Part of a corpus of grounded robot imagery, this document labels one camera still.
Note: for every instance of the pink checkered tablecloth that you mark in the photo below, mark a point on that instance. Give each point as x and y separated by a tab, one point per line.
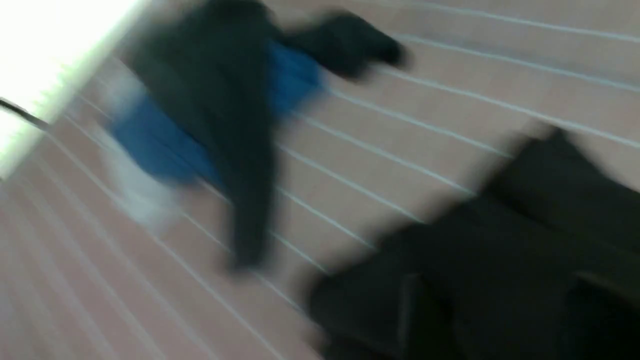
81	281

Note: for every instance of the dark gray long-sleeved shirt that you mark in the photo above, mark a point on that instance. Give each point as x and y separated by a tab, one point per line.
542	263

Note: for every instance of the blue shirt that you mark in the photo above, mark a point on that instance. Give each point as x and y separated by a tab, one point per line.
168	153

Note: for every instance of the white shirt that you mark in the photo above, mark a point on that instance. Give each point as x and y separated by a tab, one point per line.
153	204

